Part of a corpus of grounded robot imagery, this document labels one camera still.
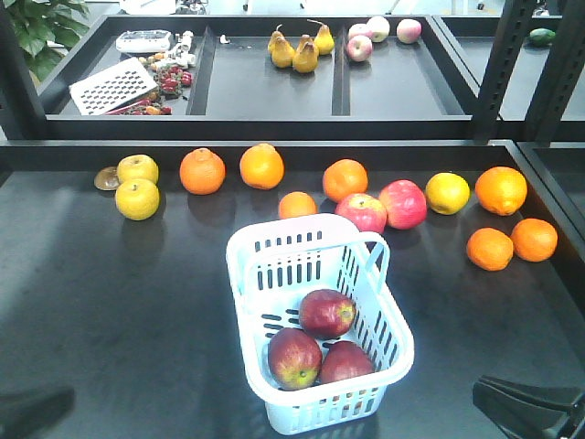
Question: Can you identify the small orange right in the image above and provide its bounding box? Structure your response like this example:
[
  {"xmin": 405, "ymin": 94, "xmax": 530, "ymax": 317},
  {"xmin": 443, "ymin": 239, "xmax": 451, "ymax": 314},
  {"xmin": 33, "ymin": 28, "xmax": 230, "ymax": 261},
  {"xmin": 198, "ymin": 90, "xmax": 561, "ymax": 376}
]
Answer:
[{"xmin": 511, "ymin": 218, "xmax": 558, "ymax": 262}]

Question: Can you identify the dark red apple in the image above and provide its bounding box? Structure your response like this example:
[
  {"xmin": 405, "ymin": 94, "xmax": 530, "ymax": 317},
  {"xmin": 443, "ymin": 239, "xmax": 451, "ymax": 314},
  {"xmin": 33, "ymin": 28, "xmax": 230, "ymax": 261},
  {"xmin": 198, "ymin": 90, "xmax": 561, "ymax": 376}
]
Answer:
[
  {"xmin": 268, "ymin": 327, "xmax": 323, "ymax": 391},
  {"xmin": 298, "ymin": 289, "xmax": 356, "ymax": 340},
  {"xmin": 319, "ymin": 340, "xmax": 374, "ymax": 384}
]

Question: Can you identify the light blue plastic basket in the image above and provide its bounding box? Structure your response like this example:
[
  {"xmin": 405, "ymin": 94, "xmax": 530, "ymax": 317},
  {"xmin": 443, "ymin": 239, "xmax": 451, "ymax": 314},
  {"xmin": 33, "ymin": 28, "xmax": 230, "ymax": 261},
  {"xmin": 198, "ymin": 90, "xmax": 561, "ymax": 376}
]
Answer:
[{"xmin": 226, "ymin": 213, "xmax": 414, "ymax": 434}]

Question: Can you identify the small orange left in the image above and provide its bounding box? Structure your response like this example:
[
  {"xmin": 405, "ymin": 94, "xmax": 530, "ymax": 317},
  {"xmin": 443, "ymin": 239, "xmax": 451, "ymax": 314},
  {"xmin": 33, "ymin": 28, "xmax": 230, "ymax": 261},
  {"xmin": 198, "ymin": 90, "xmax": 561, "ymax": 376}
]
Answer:
[{"xmin": 466, "ymin": 228, "xmax": 514, "ymax": 272}]

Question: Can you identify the glossy red apple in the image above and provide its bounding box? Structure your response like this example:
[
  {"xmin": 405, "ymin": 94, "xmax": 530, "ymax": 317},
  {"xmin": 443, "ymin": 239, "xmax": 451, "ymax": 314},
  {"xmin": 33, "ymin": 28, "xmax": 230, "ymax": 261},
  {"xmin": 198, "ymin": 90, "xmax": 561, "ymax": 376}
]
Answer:
[{"xmin": 378, "ymin": 179, "xmax": 427, "ymax": 230}]

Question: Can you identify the round orange back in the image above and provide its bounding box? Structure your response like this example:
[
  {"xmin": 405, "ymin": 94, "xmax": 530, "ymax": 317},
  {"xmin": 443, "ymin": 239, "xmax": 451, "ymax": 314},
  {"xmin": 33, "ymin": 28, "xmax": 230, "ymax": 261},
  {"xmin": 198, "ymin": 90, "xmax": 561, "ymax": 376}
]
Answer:
[{"xmin": 239, "ymin": 143, "xmax": 284, "ymax": 190}]

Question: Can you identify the yellow russet pear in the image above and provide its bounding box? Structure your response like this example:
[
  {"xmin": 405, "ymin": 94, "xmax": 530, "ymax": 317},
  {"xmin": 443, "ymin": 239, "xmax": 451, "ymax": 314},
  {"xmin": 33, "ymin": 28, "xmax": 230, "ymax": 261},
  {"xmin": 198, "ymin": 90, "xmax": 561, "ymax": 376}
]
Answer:
[
  {"xmin": 114, "ymin": 178, "xmax": 160, "ymax": 220},
  {"xmin": 116, "ymin": 154, "xmax": 159, "ymax": 184}
]

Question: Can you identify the potted green plant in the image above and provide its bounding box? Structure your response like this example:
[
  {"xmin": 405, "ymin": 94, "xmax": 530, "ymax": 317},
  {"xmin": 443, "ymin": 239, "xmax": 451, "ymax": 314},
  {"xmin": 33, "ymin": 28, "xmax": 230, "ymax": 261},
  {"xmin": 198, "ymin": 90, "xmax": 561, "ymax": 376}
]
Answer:
[{"xmin": 2, "ymin": 0, "xmax": 89, "ymax": 82}]

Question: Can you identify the yellow russet pear front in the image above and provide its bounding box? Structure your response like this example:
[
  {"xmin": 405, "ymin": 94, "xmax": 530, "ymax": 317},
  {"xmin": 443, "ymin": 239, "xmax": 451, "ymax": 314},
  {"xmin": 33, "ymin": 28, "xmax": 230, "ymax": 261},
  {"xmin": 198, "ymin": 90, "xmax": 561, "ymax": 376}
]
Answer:
[{"xmin": 114, "ymin": 178, "xmax": 160, "ymax": 220}]

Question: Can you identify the large orange back left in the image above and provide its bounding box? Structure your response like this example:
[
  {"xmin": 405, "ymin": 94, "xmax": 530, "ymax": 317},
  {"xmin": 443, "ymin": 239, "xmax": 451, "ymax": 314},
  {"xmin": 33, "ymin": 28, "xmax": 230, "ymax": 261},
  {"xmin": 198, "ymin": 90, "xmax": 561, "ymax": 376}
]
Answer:
[{"xmin": 322, "ymin": 158, "xmax": 368, "ymax": 202}]

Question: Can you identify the yellow orange citrus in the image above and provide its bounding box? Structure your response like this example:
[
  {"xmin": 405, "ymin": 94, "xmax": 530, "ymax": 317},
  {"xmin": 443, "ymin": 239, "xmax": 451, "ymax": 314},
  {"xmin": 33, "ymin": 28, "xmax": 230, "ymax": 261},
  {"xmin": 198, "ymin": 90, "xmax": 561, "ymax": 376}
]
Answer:
[{"xmin": 425, "ymin": 172, "xmax": 471, "ymax": 215}]

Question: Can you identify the small orange middle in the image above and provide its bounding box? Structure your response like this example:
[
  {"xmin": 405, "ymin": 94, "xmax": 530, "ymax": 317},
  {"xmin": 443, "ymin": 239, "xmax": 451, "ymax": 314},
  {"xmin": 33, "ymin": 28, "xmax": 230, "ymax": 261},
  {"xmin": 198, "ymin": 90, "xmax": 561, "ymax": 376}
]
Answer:
[{"xmin": 278, "ymin": 191, "xmax": 318, "ymax": 220}]

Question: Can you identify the small orange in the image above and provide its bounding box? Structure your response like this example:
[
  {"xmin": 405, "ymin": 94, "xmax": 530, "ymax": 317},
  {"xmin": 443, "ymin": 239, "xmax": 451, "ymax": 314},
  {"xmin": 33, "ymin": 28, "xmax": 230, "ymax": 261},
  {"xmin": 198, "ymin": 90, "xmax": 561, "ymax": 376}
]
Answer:
[
  {"xmin": 466, "ymin": 228, "xmax": 514, "ymax": 272},
  {"xmin": 278, "ymin": 191, "xmax": 318, "ymax": 220},
  {"xmin": 511, "ymin": 218, "xmax": 558, "ymax": 262}
]

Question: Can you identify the yellow russet pear back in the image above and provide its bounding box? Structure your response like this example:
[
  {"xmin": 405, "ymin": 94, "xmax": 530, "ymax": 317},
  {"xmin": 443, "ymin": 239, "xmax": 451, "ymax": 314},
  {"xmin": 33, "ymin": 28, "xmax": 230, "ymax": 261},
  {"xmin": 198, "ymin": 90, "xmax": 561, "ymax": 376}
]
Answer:
[{"xmin": 116, "ymin": 154, "xmax": 159, "ymax": 184}]

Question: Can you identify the pink red apple left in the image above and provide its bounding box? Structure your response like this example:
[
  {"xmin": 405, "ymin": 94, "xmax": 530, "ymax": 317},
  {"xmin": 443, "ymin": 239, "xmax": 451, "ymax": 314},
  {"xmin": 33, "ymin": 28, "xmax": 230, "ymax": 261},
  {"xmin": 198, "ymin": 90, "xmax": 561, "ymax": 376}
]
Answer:
[{"xmin": 335, "ymin": 193, "xmax": 387, "ymax": 234}]

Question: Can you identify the white grater board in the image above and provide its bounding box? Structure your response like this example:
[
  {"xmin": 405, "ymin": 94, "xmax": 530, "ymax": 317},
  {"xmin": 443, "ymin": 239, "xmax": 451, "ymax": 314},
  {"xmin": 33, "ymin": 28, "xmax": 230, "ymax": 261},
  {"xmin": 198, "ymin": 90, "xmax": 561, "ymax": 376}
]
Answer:
[{"xmin": 69, "ymin": 58, "xmax": 156, "ymax": 115}]

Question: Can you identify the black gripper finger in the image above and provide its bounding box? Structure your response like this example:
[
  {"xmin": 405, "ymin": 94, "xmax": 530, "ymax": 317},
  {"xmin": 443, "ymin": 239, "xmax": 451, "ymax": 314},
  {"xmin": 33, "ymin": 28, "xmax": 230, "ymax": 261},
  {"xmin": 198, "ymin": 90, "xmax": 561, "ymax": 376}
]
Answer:
[
  {"xmin": 472, "ymin": 376, "xmax": 584, "ymax": 439},
  {"xmin": 1, "ymin": 386, "xmax": 75, "ymax": 438}
]

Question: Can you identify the large navel orange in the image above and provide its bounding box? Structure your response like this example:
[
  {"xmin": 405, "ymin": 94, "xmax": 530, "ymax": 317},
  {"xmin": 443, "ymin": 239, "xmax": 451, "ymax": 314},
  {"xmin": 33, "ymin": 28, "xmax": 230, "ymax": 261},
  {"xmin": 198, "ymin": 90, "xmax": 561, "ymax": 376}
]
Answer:
[{"xmin": 474, "ymin": 166, "xmax": 527, "ymax": 216}]

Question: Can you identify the black wooden fruit stand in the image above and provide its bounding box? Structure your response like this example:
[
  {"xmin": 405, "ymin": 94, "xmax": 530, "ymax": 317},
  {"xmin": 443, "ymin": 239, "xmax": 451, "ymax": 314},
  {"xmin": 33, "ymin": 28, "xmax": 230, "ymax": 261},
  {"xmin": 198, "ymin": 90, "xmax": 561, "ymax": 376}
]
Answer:
[{"xmin": 1, "ymin": 15, "xmax": 584, "ymax": 438}]

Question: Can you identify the tangerine with knob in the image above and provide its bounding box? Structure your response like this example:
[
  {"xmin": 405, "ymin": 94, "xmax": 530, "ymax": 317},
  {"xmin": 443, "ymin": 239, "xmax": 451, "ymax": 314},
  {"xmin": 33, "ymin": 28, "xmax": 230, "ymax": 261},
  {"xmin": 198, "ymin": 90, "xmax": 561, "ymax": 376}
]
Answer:
[{"xmin": 179, "ymin": 147, "xmax": 227, "ymax": 195}]

